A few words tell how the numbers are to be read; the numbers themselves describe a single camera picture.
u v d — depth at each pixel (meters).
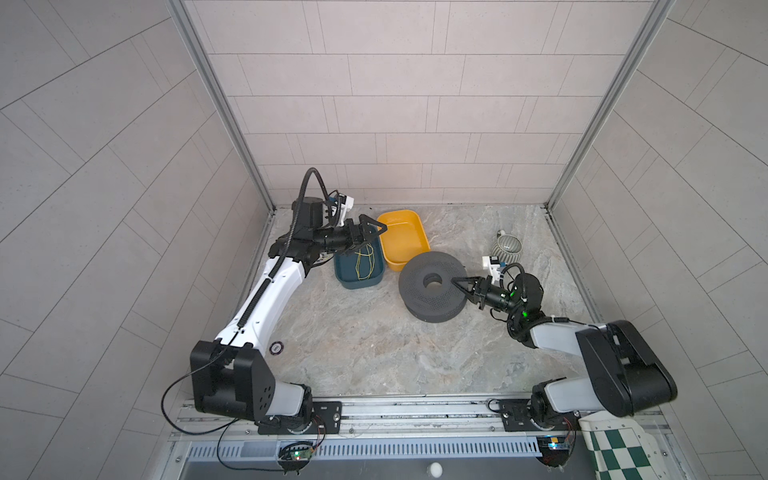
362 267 0.99
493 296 0.74
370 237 0.65
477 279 0.77
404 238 1.05
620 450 0.67
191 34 0.74
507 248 1.02
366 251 1.02
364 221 0.66
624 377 0.42
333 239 0.64
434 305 0.77
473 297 0.74
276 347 0.82
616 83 0.83
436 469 0.59
